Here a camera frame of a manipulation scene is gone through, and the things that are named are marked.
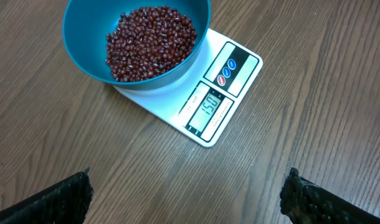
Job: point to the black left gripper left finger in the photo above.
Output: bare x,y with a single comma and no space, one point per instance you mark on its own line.
67,201

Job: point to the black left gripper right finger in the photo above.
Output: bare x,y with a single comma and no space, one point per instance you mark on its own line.
303,201

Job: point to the white digital kitchen scale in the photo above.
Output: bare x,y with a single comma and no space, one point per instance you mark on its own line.
201,103

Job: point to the red beans in bowl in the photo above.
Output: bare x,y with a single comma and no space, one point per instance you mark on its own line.
149,42

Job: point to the teal metal bowl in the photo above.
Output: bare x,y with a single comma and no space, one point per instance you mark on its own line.
86,24

